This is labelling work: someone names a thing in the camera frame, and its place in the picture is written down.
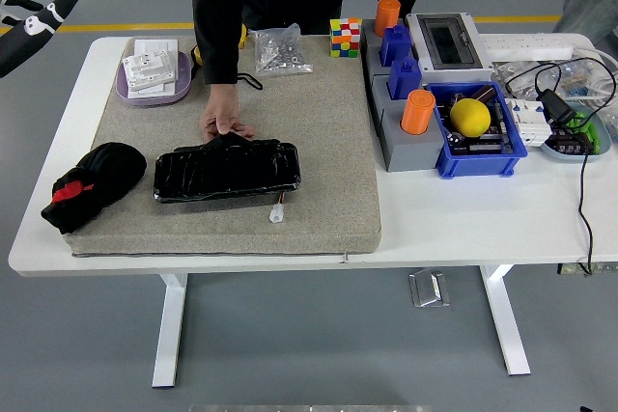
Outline person's right hand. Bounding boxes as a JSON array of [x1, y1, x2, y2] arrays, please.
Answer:
[[200, 82, 257, 142]]

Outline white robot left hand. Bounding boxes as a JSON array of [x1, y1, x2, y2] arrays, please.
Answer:
[[0, 0, 81, 79]]

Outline black rag with red patch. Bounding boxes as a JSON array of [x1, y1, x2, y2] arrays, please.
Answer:
[[40, 141, 148, 235]]

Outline purple tray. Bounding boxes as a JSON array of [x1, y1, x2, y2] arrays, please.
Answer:
[[114, 50, 194, 107]]

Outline clear bag of screws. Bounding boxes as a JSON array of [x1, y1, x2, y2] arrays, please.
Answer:
[[249, 22, 314, 78]]

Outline grey-brown mat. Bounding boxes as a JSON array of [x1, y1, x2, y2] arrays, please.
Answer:
[[62, 34, 382, 258]]

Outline white table leg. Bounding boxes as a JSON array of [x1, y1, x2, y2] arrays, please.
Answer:
[[479, 264, 532, 377], [152, 272, 189, 389]]

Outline multicolour puzzle cube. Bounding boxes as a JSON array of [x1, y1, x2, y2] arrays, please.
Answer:
[[329, 16, 363, 58]]

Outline grey peg holder base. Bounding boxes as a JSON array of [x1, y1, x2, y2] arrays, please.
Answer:
[[370, 72, 448, 174], [360, 18, 420, 83]]

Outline blue block peg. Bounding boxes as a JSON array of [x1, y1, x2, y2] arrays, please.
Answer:
[[379, 24, 413, 69], [387, 55, 423, 101]]

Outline orange cylinder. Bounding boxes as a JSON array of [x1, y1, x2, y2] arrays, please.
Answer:
[[374, 0, 402, 39], [400, 89, 437, 136]]

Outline metal floor socket plate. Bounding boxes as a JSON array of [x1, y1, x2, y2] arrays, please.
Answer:
[[408, 267, 452, 309]]

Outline grey electrical distribution box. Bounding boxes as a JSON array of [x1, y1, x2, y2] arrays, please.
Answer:
[[404, 11, 495, 87]]

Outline yellow ball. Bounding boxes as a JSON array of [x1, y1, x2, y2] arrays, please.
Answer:
[[449, 97, 492, 139]]

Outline blue plastic bin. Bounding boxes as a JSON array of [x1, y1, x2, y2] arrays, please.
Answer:
[[424, 81, 529, 180]]

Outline brown cylindrical part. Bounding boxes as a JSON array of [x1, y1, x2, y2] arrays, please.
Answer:
[[471, 83, 498, 104]]

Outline black circuit board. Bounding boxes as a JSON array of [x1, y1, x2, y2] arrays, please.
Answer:
[[444, 91, 516, 156]]

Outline black terminal block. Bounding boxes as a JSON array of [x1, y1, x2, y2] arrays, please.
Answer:
[[549, 126, 595, 156]]

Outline light blue dish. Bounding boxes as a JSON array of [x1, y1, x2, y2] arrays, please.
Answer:
[[539, 102, 613, 163]]

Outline green plastic parts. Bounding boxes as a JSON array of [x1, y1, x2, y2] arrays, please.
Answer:
[[564, 111, 603, 152]]

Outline clear bag of rings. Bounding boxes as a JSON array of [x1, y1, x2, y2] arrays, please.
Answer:
[[492, 60, 538, 99]]

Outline white circuit breaker block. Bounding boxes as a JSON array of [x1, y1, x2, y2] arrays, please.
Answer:
[[504, 96, 553, 148]]

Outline black power adapter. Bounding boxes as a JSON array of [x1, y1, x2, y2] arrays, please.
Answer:
[[536, 88, 578, 127]]

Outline white power strip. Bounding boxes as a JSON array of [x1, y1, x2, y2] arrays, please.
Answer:
[[480, 33, 576, 62]]

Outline clear bag of blue parts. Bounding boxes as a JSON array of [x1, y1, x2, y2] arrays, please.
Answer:
[[533, 58, 607, 100]]

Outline black wrist strap loop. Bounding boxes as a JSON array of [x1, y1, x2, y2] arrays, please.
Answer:
[[237, 71, 265, 92]]

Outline white wall switch plate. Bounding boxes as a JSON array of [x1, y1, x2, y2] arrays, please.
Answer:
[[126, 79, 178, 99], [132, 38, 172, 61]]

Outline white wall socket module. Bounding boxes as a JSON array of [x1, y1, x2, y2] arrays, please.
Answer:
[[121, 51, 178, 92]]

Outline white wire connector plug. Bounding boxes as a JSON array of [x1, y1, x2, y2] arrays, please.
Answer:
[[268, 192, 287, 225]]

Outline thin black cord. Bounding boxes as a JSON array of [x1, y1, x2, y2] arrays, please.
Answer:
[[504, 55, 618, 277]]

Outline thick white cable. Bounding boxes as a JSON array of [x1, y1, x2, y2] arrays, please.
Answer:
[[572, 44, 618, 95]]

